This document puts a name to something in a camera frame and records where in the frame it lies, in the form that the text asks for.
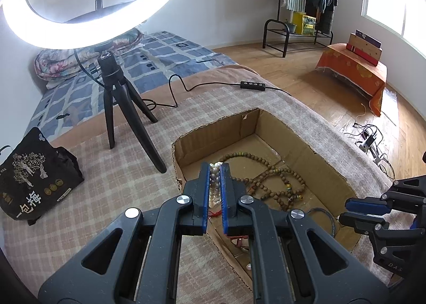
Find dark thin bangle ring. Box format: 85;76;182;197
305;206;338;238

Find long brown wooden bead necklace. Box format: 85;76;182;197
217;152;307;213

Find white pearl necklace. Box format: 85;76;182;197
208;160;223;208

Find brown cardboard box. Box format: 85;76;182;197
171;108;367;291

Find orange cloth covered table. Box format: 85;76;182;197
316;43;388;116

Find black snack bag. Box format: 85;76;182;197
1;127;84;225

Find red and tan boxes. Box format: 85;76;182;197
346;30;382;66

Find black mini tripod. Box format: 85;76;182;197
95;44;167;173

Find yellow green box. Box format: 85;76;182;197
292;12;316;35

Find black metal clothes rack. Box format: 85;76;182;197
262;0;339;57

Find blue patterned bed sheet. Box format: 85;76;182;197
27;31;233;141

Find folded floral quilt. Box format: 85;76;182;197
34;28;144;89

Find white power strip with cables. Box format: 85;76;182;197
342;122;396;181

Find black cable with inline remote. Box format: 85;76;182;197
73;48;294;111

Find white ring light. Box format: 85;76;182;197
0;0;197;51

